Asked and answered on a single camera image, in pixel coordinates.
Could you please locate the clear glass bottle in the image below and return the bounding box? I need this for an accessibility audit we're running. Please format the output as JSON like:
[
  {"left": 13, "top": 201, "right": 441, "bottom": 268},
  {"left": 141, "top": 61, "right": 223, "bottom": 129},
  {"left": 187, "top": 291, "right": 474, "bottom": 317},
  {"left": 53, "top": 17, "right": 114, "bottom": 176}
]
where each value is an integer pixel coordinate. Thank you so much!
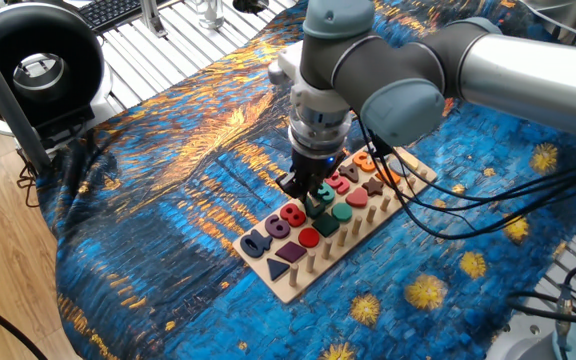
[{"left": 197, "top": 0, "right": 225, "bottom": 30}]

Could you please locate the brown star piece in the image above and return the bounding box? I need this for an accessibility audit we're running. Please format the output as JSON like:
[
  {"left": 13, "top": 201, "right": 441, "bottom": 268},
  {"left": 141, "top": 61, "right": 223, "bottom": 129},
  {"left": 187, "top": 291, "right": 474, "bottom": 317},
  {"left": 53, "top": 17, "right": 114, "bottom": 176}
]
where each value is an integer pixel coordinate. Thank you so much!
[{"left": 360, "top": 176, "right": 385, "bottom": 198}]

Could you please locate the teal round piece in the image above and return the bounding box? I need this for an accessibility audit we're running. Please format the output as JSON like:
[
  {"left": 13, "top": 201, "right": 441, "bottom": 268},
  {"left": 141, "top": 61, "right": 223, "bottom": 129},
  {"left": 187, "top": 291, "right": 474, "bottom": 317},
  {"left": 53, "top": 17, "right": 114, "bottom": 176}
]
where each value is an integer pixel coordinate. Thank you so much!
[{"left": 330, "top": 202, "right": 354, "bottom": 224}]

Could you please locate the cream shape piece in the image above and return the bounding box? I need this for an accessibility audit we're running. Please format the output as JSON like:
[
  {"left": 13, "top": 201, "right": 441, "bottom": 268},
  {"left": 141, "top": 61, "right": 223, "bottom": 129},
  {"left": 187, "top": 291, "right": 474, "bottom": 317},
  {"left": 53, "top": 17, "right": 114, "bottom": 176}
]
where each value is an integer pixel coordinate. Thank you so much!
[{"left": 397, "top": 148, "right": 421, "bottom": 171}]

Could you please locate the black keyboard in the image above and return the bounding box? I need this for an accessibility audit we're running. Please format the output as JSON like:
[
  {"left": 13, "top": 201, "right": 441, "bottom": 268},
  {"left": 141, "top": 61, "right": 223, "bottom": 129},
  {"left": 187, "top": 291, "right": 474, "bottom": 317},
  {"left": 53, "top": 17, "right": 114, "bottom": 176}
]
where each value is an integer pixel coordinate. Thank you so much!
[{"left": 77, "top": 0, "right": 169, "bottom": 34}]

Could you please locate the pink number five piece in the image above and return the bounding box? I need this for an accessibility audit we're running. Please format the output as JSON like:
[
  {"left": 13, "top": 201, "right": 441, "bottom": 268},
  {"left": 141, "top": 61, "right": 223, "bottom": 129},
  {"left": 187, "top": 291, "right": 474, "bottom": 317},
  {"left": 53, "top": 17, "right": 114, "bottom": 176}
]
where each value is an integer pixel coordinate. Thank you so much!
[{"left": 325, "top": 171, "right": 352, "bottom": 196}]

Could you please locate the wooden number puzzle board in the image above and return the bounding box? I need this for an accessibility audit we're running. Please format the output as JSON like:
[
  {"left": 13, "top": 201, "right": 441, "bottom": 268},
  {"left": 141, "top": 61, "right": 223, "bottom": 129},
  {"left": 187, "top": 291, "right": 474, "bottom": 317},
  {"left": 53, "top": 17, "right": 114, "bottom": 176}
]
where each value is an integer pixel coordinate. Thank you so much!
[{"left": 231, "top": 141, "right": 438, "bottom": 306}]

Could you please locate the aluminium stand bracket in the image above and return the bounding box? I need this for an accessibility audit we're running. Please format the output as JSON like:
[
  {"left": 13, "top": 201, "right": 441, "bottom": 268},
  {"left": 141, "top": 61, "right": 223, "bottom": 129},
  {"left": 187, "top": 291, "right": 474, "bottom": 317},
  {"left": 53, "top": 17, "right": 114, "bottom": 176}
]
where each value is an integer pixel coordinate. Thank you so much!
[{"left": 139, "top": 0, "right": 169, "bottom": 39}]

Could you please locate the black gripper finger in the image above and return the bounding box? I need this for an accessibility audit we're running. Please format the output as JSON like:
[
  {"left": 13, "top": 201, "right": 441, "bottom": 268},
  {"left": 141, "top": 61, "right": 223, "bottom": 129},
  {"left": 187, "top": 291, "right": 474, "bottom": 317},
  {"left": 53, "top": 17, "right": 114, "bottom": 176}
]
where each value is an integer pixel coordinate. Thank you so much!
[
  {"left": 275, "top": 171, "right": 310, "bottom": 202},
  {"left": 312, "top": 169, "right": 337, "bottom": 199}
]

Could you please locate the red circle piece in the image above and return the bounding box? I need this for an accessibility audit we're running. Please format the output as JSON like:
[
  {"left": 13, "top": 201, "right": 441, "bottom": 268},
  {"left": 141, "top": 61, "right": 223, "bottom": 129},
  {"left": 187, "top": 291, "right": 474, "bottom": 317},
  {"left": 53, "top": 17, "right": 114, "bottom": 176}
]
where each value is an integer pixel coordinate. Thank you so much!
[{"left": 297, "top": 227, "right": 321, "bottom": 250}]

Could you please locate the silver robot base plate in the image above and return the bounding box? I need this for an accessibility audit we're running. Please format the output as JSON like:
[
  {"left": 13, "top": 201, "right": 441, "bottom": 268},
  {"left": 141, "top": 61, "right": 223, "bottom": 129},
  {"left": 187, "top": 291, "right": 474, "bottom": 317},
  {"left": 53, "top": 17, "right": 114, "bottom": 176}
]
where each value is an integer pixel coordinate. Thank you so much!
[{"left": 486, "top": 318, "right": 562, "bottom": 360}]

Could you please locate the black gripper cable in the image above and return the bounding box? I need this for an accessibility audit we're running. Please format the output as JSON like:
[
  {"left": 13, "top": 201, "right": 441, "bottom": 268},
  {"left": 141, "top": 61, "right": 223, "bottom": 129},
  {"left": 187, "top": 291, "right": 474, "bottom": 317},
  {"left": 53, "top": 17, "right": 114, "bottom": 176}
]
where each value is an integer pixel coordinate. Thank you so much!
[{"left": 355, "top": 107, "right": 576, "bottom": 241}]

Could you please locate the starry night painted tablecloth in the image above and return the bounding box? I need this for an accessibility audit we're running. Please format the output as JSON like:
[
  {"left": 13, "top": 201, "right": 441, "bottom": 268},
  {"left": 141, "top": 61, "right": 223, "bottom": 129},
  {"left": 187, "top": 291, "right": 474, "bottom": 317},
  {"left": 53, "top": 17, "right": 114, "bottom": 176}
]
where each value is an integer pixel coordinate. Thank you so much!
[{"left": 35, "top": 0, "right": 576, "bottom": 360}]

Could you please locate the dark green square piece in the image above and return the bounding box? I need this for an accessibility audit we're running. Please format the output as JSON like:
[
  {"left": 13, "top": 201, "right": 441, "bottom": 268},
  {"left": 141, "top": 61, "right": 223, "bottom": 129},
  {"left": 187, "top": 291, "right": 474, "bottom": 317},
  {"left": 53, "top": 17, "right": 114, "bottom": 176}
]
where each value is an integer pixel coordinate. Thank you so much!
[{"left": 311, "top": 213, "right": 341, "bottom": 239}]

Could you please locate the black round object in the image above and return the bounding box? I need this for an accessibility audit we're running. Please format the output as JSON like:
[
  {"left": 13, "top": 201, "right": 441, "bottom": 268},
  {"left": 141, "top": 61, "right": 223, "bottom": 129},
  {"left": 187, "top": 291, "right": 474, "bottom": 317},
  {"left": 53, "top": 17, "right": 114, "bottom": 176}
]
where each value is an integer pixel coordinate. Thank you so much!
[{"left": 231, "top": 0, "right": 270, "bottom": 15}]

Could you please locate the navy triangle piece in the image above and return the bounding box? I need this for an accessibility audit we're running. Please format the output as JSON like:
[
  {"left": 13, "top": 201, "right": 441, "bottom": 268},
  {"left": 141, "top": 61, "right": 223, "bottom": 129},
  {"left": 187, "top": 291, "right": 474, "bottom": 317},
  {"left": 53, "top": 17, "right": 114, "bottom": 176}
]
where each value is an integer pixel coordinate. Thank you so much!
[{"left": 266, "top": 258, "right": 291, "bottom": 283}]

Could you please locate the purple quadrilateral piece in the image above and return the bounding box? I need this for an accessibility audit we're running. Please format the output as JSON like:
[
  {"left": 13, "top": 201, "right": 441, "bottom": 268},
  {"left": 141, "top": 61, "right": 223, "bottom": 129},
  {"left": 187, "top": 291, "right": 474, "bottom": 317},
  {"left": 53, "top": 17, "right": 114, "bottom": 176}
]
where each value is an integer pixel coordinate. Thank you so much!
[{"left": 274, "top": 241, "right": 309, "bottom": 265}]

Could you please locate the orange rectangle piece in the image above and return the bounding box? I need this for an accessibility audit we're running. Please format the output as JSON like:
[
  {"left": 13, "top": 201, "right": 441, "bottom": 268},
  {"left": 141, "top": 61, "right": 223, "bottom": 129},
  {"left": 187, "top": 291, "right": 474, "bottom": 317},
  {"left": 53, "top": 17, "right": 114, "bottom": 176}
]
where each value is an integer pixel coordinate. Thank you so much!
[{"left": 375, "top": 169, "right": 402, "bottom": 187}]

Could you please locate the navy number ten piece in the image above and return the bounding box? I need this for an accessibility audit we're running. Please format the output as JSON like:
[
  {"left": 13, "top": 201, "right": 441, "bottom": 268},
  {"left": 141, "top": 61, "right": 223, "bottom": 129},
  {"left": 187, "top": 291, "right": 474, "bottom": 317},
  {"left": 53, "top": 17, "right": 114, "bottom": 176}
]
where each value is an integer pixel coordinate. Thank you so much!
[{"left": 239, "top": 230, "right": 273, "bottom": 260}]

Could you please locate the red number eight piece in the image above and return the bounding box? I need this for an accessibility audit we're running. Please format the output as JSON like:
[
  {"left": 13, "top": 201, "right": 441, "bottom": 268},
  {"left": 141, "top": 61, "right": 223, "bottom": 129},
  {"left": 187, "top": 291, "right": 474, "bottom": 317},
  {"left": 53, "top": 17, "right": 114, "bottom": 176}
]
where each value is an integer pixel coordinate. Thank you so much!
[{"left": 279, "top": 203, "right": 308, "bottom": 229}]

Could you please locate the dark green number seven piece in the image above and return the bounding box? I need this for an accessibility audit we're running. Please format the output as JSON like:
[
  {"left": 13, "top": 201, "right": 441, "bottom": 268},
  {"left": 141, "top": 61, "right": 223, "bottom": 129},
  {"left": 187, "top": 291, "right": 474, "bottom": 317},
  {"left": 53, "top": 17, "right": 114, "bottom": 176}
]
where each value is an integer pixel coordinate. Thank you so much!
[{"left": 303, "top": 197, "right": 327, "bottom": 220}]

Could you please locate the pink heart piece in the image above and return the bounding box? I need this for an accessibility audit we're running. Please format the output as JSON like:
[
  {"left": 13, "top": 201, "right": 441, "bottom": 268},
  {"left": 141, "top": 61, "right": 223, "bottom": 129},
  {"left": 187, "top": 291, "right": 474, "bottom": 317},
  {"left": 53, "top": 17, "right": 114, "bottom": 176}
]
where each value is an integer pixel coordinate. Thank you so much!
[{"left": 344, "top": 187, "right": 369, "bottom": 210}]

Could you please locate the purple number nine piece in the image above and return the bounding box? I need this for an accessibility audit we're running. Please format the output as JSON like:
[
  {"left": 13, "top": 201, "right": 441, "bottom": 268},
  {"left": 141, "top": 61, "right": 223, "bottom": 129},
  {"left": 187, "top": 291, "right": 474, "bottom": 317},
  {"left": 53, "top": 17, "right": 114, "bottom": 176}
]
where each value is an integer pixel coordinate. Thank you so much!
[{"left": 264, "top": 214, "right": 292, "bottom": 241}]

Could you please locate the orange number three piece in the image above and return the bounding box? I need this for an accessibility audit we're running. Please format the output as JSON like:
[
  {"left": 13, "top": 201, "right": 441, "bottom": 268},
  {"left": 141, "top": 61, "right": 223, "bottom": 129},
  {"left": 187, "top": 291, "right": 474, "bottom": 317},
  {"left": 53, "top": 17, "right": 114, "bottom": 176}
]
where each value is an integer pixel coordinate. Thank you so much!
[{"left": 352, "top": 150, "right": 377, "bottom": 174}]

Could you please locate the grey metal pole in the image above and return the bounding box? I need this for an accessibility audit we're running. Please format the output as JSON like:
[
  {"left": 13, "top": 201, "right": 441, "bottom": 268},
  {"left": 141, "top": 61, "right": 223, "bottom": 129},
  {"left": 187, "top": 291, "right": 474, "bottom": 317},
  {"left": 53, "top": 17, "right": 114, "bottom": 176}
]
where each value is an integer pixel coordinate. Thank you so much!
[{"left": 0, "top": 19, "right": 52, "bottom": 174}]

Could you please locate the brown number four piece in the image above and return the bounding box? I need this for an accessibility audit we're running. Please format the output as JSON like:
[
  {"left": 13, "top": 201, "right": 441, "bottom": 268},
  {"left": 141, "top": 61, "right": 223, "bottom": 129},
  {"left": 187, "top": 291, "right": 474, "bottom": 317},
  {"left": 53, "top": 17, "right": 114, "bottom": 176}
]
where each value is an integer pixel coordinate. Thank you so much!
[{"left": 338, "top": 163, "right": 361, "bottom": 184}]

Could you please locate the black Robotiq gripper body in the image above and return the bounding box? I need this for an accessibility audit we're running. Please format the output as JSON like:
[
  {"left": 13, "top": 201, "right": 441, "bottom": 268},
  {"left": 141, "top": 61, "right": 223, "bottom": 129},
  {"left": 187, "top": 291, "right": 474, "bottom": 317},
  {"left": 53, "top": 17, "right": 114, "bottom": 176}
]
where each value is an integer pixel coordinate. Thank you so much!
[{"left": 290, "top": 147, "right": 347, "bottom": 188}]

